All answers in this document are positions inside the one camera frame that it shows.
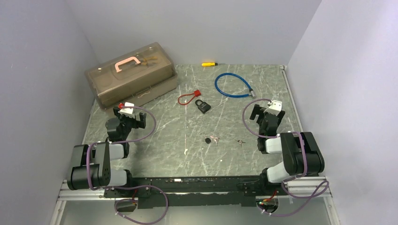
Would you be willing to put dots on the yellow handled screwdriver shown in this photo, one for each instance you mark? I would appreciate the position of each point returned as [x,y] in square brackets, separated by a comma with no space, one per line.
[209,64]

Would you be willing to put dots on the black padlock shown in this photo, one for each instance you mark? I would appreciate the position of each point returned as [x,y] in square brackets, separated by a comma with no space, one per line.
[202,106]

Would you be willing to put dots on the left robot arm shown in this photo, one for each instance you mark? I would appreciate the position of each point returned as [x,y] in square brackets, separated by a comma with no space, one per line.
[90,165]

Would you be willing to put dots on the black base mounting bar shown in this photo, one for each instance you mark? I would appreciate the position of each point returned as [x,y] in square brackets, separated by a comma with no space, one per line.
[158,200]

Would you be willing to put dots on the silver key bunch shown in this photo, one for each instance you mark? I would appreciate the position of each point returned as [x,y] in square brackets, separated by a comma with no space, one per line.
[215,139]

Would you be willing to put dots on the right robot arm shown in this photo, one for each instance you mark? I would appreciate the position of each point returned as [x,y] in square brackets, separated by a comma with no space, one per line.
[300,152]

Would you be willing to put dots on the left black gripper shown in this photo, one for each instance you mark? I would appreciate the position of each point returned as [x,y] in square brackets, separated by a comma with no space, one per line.
[137,123]

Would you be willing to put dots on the aluminium frame rail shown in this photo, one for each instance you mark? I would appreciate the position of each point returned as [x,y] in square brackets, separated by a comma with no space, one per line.
[247,186]

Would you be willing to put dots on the blue cable lock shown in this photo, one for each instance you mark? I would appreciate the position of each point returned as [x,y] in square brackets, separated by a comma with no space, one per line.
[233,86]

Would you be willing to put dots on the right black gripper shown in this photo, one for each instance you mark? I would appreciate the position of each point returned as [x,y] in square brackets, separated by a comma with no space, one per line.
[257,110]

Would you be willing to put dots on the brown translucent tool box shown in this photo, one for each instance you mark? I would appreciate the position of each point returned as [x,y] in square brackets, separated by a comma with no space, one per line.
[137,77]

